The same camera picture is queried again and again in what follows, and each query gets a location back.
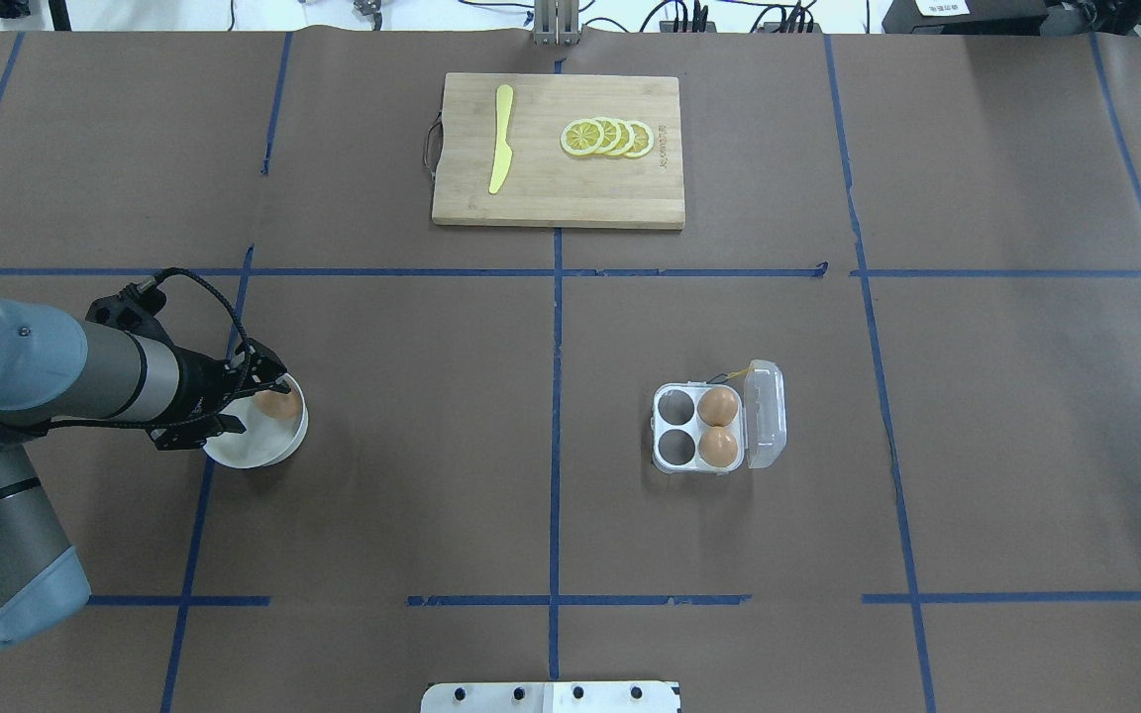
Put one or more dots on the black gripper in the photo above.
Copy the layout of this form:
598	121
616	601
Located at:
200	383

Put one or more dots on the brown egg from bowl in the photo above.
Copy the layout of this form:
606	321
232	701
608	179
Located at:
279	405

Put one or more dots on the clear plastic egg box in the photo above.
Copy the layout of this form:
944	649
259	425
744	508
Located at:
761	426

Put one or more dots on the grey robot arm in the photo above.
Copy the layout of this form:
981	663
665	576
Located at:
46	386

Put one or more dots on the brown egg front slot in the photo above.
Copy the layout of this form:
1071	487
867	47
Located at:
719	405

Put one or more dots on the brown egg slot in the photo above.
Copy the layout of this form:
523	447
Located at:
718	447
719	405

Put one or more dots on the brown egg rear slot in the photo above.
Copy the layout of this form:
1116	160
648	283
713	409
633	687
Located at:
718	447

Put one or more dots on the white bowl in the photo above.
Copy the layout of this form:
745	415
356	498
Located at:
266	442

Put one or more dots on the yellow plastic knife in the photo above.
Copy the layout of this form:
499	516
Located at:
502	151

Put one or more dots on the bamboo cutting board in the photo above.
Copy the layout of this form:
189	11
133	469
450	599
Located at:
546	188

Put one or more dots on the lemon slice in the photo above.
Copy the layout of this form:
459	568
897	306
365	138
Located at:
610	134
624	138
642	140
583	137

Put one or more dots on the black device on bench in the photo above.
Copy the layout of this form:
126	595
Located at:
965	18

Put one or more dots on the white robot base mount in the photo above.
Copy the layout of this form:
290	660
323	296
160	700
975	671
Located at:
554	696

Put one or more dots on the metal camera stand post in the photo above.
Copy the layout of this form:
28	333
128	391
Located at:
556	23

